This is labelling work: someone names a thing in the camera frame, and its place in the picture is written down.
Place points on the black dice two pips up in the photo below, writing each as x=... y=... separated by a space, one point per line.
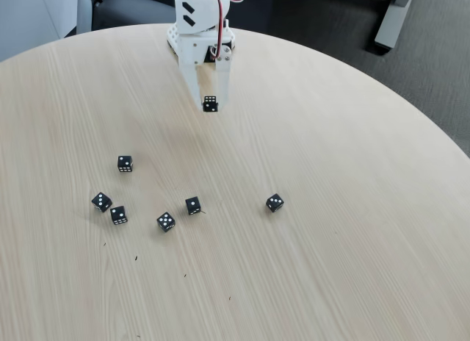
x=125 y=164
x=118 y=215

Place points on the black dice one pip up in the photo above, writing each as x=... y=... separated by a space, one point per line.
x=192 y=205

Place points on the black dice six pips up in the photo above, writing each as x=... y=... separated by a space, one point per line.
x=210 y=104

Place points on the black chair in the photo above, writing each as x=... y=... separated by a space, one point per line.
x=132 y=10

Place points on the grey desk leg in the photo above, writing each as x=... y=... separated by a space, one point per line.
x=391 y=21

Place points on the black dice three pips up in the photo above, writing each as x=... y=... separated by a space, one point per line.
x=101 y=202
x=274 y=203

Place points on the white cabinet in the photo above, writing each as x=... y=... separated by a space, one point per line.
x=33 y=17

